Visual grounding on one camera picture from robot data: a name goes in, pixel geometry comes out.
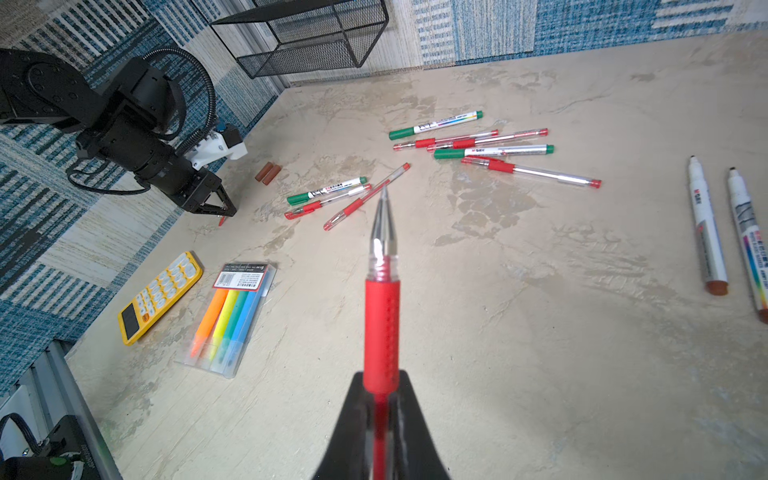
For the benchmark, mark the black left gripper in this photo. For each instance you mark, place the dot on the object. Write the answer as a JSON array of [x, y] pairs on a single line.
[[191, 190]]

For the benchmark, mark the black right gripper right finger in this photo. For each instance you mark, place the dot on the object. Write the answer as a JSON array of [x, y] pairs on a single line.
[[411, 453]]

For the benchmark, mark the green marker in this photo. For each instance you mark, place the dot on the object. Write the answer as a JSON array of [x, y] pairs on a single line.
[[435, 125], [522, 150], [337, 187]]

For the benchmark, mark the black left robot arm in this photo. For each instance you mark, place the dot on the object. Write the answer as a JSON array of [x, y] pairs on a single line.
[[129, 121]]

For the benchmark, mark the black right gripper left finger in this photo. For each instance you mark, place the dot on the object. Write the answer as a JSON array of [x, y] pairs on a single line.
[[349, 454]]

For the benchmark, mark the black wire mesh shelf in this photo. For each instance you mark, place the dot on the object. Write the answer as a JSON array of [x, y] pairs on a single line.
[[311, 35]]

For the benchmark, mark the yellow calculator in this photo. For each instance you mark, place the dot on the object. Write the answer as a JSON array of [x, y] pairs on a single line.
[[157, 298]]

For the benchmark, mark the green marker left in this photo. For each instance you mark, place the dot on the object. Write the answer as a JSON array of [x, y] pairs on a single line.
[[337, 187]]

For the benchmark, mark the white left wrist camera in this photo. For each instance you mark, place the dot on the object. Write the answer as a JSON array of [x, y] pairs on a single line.
[[216, 145]]

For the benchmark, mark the brown marker cap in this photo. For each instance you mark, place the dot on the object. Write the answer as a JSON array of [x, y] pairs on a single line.
[[264, 171], [272, 174]]

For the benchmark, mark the highlighter pack in clear case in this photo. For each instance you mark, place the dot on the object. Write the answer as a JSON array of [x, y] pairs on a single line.
[[224, 323]]

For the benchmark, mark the red gel pen diagonal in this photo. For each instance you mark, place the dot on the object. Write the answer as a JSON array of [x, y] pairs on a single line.
[[359, 202]]

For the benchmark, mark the green marker middle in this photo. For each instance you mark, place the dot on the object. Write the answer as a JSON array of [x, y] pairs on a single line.
[[522, 150]]

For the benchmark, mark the brown capped white marker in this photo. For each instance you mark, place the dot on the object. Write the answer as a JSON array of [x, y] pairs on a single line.
[[706, 232]]

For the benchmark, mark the green marker top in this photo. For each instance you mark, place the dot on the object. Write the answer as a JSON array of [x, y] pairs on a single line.
[[435, 125]]

